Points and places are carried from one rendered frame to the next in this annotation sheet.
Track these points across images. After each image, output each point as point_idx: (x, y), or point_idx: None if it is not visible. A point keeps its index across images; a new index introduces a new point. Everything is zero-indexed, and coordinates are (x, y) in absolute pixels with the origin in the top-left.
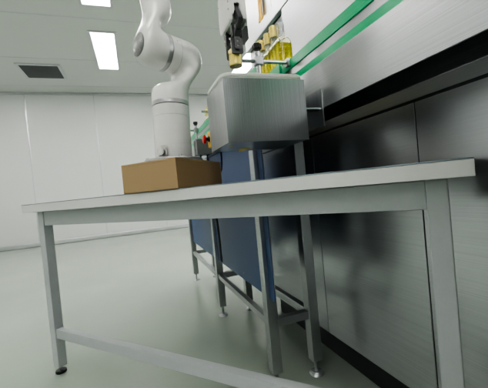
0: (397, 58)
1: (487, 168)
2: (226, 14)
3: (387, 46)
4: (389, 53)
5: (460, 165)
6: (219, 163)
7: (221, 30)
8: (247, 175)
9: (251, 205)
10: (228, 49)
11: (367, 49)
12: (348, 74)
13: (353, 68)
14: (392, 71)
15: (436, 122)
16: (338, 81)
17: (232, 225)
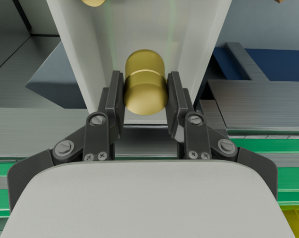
0: None
1: (58, 106)
2: (56, 229)
3: None
4: None
5: (28, 81)
6: (278, 1)
7: (230, 188)
8: (267, 54)
9: None
10: (172, 98)
11: (15, 134)
12: (53, 124)
13: (44, 126)
14: (4, 109)
15: None
16: (72, 123)
17: None
